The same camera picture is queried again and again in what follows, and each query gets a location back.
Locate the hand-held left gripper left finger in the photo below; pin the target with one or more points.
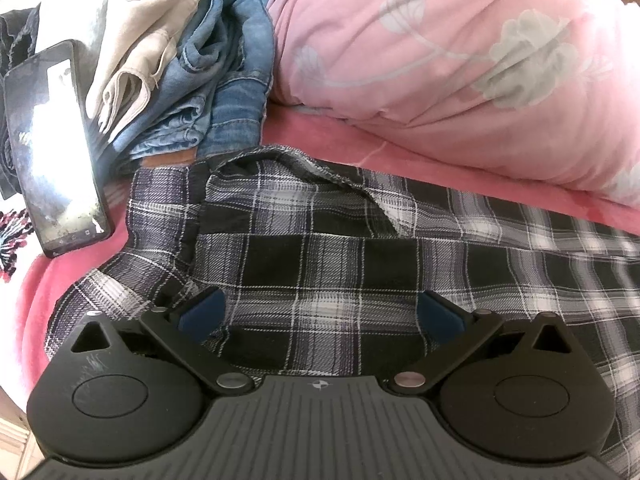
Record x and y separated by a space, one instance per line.
202 315

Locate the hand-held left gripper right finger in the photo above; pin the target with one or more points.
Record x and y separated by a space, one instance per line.
440 317

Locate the black white plaid pants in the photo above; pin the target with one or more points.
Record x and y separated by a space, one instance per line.
325 240

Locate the red floral fleece blanket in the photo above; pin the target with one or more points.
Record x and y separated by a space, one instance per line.
325 135

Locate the black smartphone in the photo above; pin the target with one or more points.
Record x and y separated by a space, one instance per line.
55 150

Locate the blue jeans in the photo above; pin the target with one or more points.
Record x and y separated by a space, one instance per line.
225 85

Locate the pink grey floral duvet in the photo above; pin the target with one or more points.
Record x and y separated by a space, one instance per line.
425 60

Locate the beige garment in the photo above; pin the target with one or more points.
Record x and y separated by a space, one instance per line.
150 25

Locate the dark knit cloth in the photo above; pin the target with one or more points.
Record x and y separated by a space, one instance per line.
17 35

